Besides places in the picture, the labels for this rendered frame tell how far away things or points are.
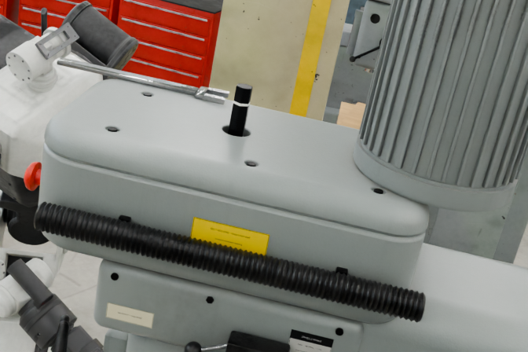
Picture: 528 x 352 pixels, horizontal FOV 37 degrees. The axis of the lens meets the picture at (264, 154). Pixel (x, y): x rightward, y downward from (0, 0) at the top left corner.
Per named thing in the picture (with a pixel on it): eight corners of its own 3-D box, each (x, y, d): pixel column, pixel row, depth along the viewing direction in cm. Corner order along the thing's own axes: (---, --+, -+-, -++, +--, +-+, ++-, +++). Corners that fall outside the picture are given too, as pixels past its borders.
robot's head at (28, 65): (7, 80, 152) (5, 45, 146) (44, 55, 159) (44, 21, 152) (33, 97, 150) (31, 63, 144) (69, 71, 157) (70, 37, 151)
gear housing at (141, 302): (87, 329, 99) (96, 262, 96) (143, 241, 122) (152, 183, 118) (348, 394, 97) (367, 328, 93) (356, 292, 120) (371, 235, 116)
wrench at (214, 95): (53, 67, 110) (53, 60, 109) (64, 60, 113) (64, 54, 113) (223, 104, 108) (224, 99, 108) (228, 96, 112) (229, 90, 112)
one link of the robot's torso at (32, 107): (-85, 177, 173) (-109, 56, 147) (27, 98, 195) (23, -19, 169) (17, 251, 166) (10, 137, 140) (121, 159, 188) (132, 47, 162)
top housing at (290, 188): (18, 246, 96) (27, 125, 90) (93, 166, 120) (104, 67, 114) (400, 339, 92) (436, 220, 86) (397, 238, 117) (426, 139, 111)
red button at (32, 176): (19, 193, 106) (21, 166, 104) (31, 181, 110) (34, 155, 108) (42, 199, 106) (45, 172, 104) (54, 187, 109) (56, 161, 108)
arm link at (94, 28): (58, 56, 179) (69, 21, 168) (83, 33, 184) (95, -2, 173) (100, 87, 179) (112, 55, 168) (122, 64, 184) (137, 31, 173)
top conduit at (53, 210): (31, 235, 90) (34, 208, 89) (46, 219, 94) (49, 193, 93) (418, 329, 87) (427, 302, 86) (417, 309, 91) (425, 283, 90)
